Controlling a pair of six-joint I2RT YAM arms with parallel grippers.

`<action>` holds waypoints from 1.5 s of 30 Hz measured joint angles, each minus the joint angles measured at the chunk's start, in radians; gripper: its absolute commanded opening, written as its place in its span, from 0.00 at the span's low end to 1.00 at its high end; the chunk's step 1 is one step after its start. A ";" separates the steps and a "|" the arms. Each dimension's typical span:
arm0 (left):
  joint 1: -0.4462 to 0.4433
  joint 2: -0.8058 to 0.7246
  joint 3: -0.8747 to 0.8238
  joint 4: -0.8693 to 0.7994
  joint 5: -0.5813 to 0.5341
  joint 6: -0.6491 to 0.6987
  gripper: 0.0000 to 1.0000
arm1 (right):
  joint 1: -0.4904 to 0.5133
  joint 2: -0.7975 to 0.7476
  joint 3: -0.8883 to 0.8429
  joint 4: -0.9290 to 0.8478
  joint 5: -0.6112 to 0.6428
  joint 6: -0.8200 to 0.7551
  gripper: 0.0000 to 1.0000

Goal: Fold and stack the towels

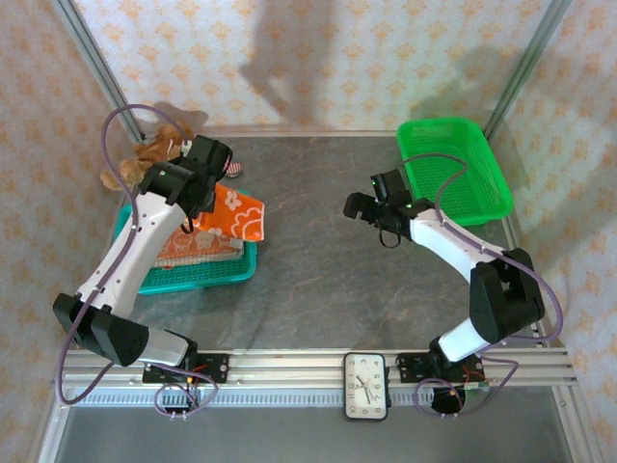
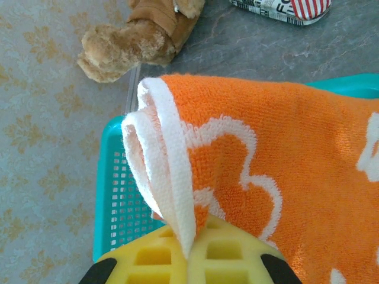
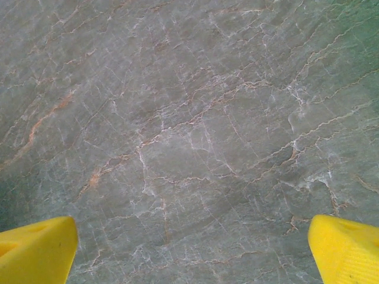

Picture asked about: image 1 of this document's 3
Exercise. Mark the brown teddy bear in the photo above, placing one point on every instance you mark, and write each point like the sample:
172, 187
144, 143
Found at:
156, 147

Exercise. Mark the wide aluminium mounting rail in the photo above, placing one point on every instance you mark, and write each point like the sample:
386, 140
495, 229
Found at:
289, 366

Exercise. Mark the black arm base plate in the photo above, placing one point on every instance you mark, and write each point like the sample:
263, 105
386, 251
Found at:
219, 369
410, 369

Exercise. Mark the orange towel with flowers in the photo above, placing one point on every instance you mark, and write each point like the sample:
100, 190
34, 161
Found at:
241, 217

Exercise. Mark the towel with bunny faces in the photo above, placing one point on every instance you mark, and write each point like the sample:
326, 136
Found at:
202, 243

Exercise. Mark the aluminium frame post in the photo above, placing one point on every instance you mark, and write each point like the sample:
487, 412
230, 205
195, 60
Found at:
99, 67
523, 67

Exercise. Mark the small green circuit board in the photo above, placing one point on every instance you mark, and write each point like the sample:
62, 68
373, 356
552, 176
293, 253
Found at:
477, 387

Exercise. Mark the green plastic basket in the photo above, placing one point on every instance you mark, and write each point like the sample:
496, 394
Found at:
434, 144

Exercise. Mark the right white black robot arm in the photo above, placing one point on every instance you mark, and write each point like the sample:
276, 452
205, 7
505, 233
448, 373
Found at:
448, 241

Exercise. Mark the white black alarm clock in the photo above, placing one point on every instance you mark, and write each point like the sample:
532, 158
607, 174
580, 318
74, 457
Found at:
366, 386

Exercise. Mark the teal plastic basket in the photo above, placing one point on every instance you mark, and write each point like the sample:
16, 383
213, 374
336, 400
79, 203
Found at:
202, 280

